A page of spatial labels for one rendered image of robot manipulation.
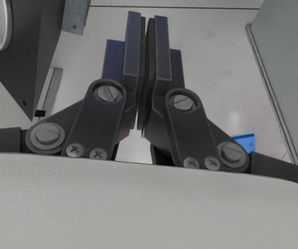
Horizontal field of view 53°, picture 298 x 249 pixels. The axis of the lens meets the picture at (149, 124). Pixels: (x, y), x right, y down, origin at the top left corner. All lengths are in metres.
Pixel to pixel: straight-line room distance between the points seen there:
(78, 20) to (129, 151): 2.10
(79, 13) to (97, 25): 1.13
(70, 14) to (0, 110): 1.23
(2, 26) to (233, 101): 1.95
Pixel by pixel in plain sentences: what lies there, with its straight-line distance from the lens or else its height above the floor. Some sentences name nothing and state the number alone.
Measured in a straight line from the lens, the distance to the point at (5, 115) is 1.83.
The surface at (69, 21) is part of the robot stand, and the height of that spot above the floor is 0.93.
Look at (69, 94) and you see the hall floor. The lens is 2.22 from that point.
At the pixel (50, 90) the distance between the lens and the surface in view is 1.92.
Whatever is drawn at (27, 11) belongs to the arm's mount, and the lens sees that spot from 0.44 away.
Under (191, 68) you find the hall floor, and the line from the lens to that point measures 2.01.
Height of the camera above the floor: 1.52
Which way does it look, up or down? 39 degrees down
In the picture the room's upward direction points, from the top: 180 degrees counter-clockwise
